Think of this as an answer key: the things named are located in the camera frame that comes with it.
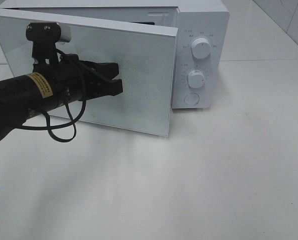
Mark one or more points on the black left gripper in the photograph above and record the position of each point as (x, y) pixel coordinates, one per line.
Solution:
(48, 88)

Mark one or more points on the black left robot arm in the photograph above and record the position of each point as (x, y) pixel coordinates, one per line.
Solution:
(11, 116)

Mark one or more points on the white microwave knob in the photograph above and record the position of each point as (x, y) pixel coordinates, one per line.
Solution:
(200, 47)
(195, 79)

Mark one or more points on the white microwave door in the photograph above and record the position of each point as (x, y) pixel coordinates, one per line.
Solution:
(145, 55)

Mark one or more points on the white microwave oven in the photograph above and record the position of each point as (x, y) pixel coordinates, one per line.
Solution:
(188, 18)

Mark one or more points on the round microwave door button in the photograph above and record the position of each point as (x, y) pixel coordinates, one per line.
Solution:
(191, 99)

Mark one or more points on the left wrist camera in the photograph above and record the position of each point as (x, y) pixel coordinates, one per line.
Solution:
(44, 36)

